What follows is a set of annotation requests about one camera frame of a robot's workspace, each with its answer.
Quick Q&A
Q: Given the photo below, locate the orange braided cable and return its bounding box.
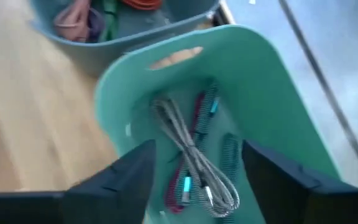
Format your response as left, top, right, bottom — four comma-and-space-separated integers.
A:
119, 0, 164, 11

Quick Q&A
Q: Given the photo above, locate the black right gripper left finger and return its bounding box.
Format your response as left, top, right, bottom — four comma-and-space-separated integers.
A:
0, 139, 157, 224

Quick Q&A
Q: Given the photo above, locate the grey braided cable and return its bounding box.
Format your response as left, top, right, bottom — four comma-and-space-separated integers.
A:
149, 97, 241, 218

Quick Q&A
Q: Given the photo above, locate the dark blue-grey plastic bin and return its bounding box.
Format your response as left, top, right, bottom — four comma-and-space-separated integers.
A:
29, 0, 222, 78

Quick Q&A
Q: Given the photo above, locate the teal plastic bin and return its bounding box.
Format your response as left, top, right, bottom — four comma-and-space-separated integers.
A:
94, 24, 341, 224

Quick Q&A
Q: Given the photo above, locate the red braided cable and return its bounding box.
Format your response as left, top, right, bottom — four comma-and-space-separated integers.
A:
164, 91, 206, 215

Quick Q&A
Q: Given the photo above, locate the salmon pink braided cable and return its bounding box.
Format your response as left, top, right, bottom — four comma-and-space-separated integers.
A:
53, 0, 92, 43

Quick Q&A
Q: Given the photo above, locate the large blue black chevron cable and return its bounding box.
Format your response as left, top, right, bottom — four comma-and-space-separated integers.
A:
176, 132, 241, 207

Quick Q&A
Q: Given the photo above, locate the green USB cable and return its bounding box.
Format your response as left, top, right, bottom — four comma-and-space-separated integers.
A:
99, 0, 120, 42

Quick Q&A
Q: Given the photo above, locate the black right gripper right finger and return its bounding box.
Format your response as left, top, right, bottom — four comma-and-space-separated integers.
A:
242, 139, 358, 224

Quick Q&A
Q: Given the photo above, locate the small blue black chevron cable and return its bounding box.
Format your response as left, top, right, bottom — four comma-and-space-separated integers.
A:
193, 82, 222, 151

